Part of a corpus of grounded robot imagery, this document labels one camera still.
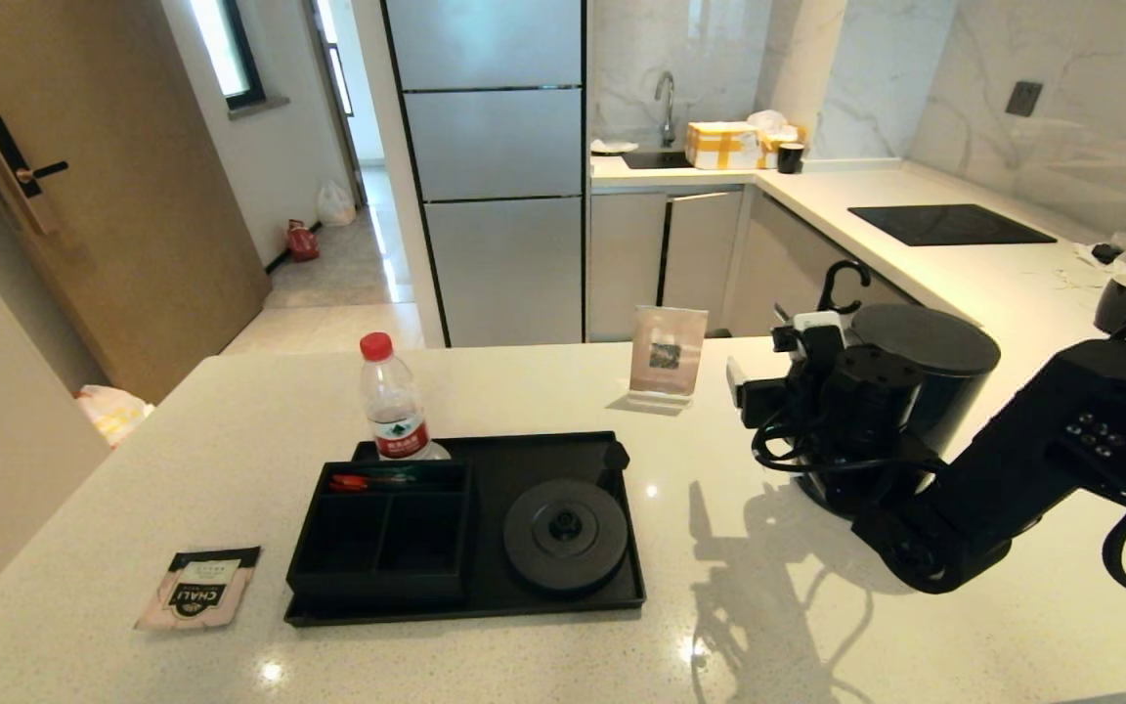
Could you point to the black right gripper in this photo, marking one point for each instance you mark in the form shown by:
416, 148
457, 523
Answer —
807, 391

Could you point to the black electric kettle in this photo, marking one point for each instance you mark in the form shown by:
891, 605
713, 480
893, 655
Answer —
954, 352

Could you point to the pink black tea bag packet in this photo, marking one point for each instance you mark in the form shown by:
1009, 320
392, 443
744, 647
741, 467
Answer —
196, 592

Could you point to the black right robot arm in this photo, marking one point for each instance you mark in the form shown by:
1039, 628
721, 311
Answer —
1013, 469

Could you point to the small black cup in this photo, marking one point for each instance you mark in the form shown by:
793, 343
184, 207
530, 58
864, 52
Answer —
791, 159

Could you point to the round black kettle base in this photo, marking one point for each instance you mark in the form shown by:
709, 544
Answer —
565, 538

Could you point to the plastic water bottle red label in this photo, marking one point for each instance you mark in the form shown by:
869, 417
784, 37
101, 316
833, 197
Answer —
395, 409

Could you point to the black curved hook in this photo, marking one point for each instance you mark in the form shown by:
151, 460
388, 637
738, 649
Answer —
839, 279

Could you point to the grey kitchen base cabinet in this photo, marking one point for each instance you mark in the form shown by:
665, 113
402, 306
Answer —
700, 252

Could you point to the acrylic QR code sign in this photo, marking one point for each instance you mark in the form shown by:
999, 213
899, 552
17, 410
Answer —
668, 352

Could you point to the black induction cooktop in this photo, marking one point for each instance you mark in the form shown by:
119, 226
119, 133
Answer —
949, 224

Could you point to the large carton with yellow tape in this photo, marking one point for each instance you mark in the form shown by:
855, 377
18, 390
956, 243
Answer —
721, 146

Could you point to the white crumpled tissue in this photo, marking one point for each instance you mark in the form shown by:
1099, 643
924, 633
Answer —
767, 121

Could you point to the dark kitchen sink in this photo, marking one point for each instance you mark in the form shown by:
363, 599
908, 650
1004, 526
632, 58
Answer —
658, 159

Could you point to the chrome kitchen faucet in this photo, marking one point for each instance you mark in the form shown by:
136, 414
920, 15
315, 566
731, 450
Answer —
668, 104

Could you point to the white cloth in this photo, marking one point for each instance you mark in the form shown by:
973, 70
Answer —
612, 147

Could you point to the black mug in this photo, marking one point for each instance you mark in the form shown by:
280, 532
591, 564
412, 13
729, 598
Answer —
1118, 305

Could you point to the silver refrigerator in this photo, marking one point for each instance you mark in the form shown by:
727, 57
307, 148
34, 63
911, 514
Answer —
495, 147

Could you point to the black rectangular serving tray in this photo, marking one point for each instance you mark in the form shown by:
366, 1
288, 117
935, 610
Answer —
485, 611

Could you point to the green sachet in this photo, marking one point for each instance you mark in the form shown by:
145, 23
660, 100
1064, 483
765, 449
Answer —
393, 477

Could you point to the red sachet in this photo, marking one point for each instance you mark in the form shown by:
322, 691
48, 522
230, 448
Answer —
348, 481

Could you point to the black compartment organizer box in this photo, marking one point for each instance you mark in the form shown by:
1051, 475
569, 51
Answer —
377, 588

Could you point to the red bag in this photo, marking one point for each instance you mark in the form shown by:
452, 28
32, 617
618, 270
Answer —
303, 242

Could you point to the black framed window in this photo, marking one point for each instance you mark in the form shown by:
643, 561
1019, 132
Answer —
221, 49

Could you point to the brown wooden door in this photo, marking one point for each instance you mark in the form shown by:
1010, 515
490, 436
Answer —
133, 244

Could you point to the white yellow plastic bag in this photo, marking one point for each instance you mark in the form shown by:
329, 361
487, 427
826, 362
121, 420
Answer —
115, 417

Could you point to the black gold door lock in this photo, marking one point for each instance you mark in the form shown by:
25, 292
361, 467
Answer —
9, 162

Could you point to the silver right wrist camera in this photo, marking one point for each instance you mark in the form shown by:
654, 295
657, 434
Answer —
747, 391

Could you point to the grey wall socket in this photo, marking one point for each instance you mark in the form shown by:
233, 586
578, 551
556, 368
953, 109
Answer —
1023, 99

